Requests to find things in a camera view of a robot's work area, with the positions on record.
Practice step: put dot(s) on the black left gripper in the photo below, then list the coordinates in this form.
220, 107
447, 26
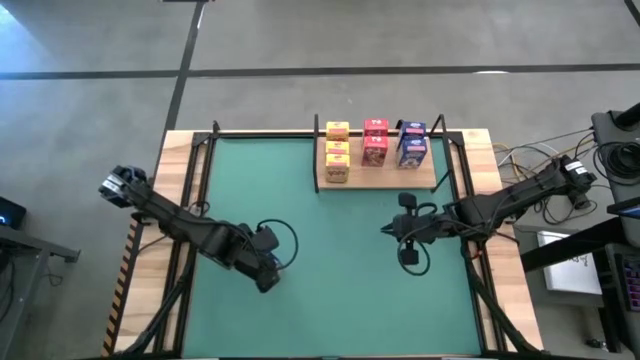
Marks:
262, 275

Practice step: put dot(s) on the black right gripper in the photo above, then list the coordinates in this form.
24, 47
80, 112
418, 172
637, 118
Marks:
420, 229

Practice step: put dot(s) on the red Froot Loops cereal box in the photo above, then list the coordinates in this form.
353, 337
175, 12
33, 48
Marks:
376, 127
375, 150

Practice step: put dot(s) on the yellow Corn Pops cereal box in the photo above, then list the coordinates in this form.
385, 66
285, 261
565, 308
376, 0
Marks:
338, 167
337, 147
337, 131

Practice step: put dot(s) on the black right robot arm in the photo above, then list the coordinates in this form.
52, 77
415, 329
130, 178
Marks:
520, 192

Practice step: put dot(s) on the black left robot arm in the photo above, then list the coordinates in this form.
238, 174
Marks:
170, 220

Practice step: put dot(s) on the wooden shelf board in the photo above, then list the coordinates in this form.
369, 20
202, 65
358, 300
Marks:
390, 179

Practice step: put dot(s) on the green table mat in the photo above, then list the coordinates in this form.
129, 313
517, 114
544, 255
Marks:
325, 310

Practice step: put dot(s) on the yellow black hazard tape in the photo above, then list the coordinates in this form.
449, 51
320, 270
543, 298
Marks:
116, 310

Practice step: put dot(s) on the black desk beam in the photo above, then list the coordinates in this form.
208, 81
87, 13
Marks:
575, 245

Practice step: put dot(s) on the white sheet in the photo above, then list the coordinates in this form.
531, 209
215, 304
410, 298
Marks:
572, 277

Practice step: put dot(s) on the black power adapter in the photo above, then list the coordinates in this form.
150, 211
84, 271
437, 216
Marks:
581, 201

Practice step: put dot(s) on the grey equipment cart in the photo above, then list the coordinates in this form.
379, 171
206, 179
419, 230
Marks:
602, 131

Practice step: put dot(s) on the small black floor object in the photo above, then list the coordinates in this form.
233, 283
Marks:
596, 344

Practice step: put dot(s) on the dark laptop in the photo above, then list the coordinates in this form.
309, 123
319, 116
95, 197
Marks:
625, 206

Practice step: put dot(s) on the grey side desk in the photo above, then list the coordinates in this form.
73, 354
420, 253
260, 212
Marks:
30, 245

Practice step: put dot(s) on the dark keyboard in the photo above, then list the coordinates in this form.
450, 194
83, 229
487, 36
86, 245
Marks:
631, 282

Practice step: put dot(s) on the dark device with blue light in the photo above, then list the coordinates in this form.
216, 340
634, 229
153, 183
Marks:
12, 210

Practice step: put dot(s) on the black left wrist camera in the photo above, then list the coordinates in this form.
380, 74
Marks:
265, 237

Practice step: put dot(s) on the black aluminium table frame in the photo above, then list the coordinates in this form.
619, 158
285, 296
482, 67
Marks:
280, 134

